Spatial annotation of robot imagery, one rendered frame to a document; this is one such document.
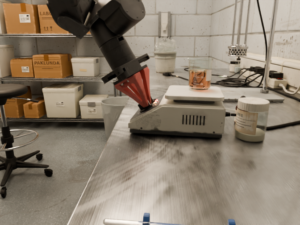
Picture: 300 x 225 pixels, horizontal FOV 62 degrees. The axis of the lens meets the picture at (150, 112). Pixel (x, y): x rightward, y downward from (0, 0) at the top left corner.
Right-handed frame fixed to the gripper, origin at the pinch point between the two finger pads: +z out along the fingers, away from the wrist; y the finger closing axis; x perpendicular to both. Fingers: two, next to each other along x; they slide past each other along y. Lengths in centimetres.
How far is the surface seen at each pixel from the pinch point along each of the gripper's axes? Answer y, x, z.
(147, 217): -27.4, -18.1, 6.0
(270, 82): 68, -4, 24
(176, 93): 2.5, -6.4, 1.3
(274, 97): 44, -11, 23
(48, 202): 13, 122, 34
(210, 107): 2.8, -11.8, 6.7
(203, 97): 2.7, -11.6, 4.3
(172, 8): 218, 98, -48
